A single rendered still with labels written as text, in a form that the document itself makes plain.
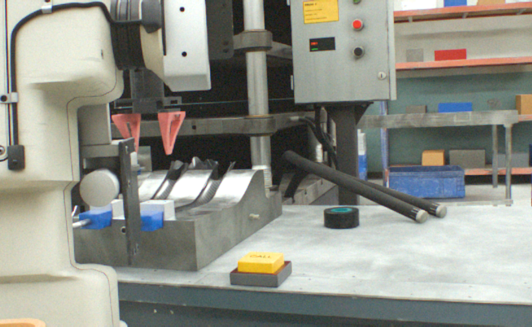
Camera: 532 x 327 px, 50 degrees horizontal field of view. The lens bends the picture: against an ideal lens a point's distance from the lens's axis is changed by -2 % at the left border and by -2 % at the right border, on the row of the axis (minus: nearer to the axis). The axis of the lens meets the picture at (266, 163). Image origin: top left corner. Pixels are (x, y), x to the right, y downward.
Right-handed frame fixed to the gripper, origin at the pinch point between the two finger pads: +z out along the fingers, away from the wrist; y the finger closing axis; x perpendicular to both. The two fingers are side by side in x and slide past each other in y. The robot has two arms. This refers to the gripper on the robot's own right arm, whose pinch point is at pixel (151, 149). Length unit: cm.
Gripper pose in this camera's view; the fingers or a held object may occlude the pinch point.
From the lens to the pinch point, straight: 105.1
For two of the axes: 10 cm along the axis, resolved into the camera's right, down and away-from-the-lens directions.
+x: -3.1, 1.3, -9.4
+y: -9.5, 0.0, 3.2
